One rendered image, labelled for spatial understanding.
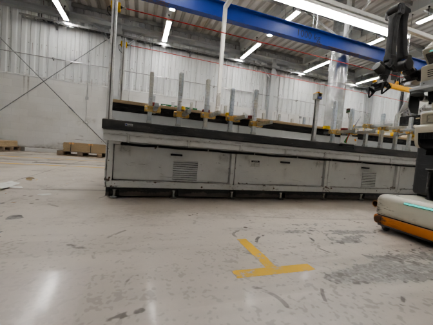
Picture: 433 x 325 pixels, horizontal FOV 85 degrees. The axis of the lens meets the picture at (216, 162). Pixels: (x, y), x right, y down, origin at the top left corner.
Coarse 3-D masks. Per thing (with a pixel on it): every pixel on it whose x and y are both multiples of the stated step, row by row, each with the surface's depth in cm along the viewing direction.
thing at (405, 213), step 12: (384, 204) 178; (396, 204) 169; (408, 204) 162; (420, 204) 156; (432, 204) 151; (384, 216) 178; (396, 216) 169; (408, 216) 162; (420, 216) 155; (432, 216) 148; (396, 228) 169; (408, 228) 161; (420, 228) 154; (432, 228) 148; (432, 240) 147
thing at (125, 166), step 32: (224, 128) 246; (256, 128) 258; (288, 128) 271; (128, 160) 222; (160, 160) 232; (192, 160) 242; (224, 160) 253; (256, 160) 265; (288, 160) 278; (128, 192) 224; (160, 192) 233; (192, 192) 243; (224, 192) 254; (256, 192) 267; (288, 192) 280; (320, 192) 295; (352, 192) 309; (384, 192) 327
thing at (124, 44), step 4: (124, 40) 289; (120, 44) 291; (124, 44) 289; (128, 44) 295; (124, 48) 290; (124, 52) 290; (124, 56) 290; (124, 60) 291; (120, 68) 290; (120, 72) 290; (120, 76) 291; (120, 80) 291; (120, 84) 291; (120, 88) 292; (120, 92) 293; (120, 96) 293
